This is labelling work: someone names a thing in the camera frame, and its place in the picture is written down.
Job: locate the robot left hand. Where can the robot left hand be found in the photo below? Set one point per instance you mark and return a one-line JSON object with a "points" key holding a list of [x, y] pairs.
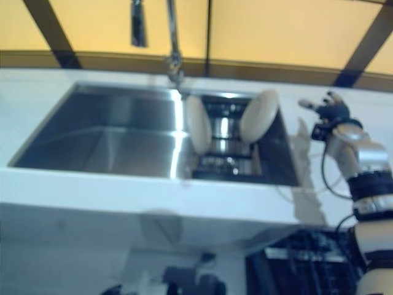
{"points": [[112, 290]]}

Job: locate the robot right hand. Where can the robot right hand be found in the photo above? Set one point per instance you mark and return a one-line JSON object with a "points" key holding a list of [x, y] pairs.
{"points": [[336, 109]]}

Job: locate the beige round plate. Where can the beige round plate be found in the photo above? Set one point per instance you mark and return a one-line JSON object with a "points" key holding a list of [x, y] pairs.
{"points": [[199, 126], [258, 116]]}

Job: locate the white cabinet door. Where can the white cabinet door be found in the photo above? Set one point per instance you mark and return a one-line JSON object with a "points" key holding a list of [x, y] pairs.
{"points": [[76, 233], [215, 233]]}

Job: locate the black dish drying rack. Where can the black dish drying rack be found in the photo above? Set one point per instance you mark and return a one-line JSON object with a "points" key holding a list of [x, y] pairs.
{"points": [[227, 159]]}

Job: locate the stainless steel sink basin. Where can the stainless steel sink basin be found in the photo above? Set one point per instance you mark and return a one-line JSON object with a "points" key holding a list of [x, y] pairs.
{"points": [[107, 138]]}

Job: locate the chrome gooseneck kitchen faucet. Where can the chrome gooseneck kitchen faucet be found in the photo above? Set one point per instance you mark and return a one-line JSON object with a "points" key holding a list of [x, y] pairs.
{"points": [[173, 30]]}

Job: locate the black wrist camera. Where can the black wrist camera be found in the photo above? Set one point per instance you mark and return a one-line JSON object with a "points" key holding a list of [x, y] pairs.
{"points": [[320, 130]]}

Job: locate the dark window frame grid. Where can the dark window frame grid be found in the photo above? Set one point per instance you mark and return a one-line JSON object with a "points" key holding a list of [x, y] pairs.
{"points": [[50, 30]]}

